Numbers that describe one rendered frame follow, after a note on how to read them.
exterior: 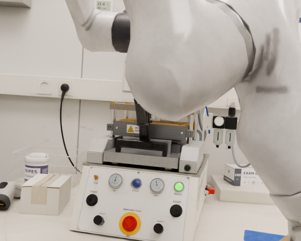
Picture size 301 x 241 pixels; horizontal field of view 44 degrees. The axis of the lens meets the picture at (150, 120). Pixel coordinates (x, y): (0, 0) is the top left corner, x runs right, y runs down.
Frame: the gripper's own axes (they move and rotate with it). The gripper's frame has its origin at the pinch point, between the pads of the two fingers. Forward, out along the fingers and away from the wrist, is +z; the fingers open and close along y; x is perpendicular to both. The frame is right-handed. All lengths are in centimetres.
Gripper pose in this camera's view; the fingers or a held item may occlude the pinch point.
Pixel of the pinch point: (145, 134)
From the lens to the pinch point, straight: 109.2
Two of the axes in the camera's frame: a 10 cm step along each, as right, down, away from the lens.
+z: 0.1, 9.2, 3.8
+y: -2.3, 3.7, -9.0
